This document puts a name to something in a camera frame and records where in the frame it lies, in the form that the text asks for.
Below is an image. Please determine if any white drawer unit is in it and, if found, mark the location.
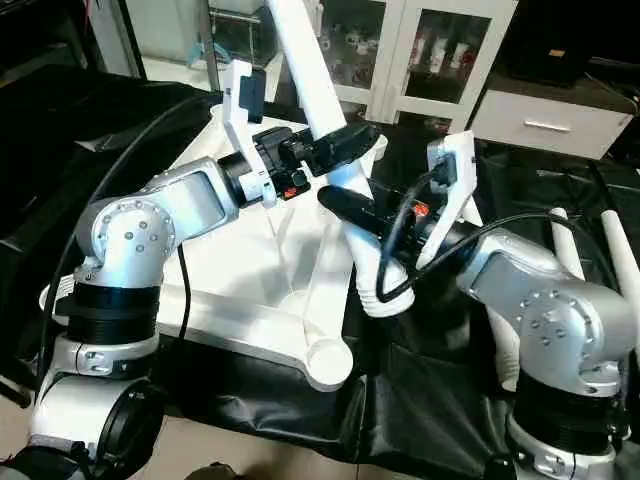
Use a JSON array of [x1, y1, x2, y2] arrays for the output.
[[472, 87, 634, 161]]

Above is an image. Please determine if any black work mat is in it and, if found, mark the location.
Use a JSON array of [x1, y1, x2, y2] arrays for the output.
[[0, 64, 640, 480]]

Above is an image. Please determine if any white plastic table leg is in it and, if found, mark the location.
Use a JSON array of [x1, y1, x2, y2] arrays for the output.
[[462, 197, 524, 394], [549, 208, 586, 281], [602, 209, 640, 321], [267, 0, 416, 319]]

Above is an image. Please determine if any white glass door cabinet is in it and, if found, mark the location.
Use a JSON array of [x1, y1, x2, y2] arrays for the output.
[[319, 0, 519, 126]]

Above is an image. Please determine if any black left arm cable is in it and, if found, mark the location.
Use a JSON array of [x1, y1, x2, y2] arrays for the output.
[[29, 94, 226, 401]]

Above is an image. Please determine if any black speaker box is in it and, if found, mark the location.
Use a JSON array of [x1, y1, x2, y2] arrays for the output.
[[499, 0, 601, 89]]

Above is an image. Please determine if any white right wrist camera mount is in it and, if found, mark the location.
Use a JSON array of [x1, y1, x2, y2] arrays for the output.
[[417, 130, 484, 266]]

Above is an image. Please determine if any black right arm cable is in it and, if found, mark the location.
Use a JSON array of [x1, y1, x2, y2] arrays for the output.
[[376, 154, 636, 321]]

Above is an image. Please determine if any metal framed glass panel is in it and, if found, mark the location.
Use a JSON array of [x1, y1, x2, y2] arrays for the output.
[[89, 0, 149, 81]]

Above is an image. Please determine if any white plastic table top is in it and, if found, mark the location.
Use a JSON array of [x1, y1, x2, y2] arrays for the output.
[[38, 102, 389, 391]]

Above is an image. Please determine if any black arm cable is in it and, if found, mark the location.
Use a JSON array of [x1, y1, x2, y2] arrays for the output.
[[376, 154, 636, 321], [29, 94, 226, 401]]

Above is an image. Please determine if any teal plastic bag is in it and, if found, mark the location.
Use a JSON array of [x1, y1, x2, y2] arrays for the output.
[[187, 39, 226, 66]]

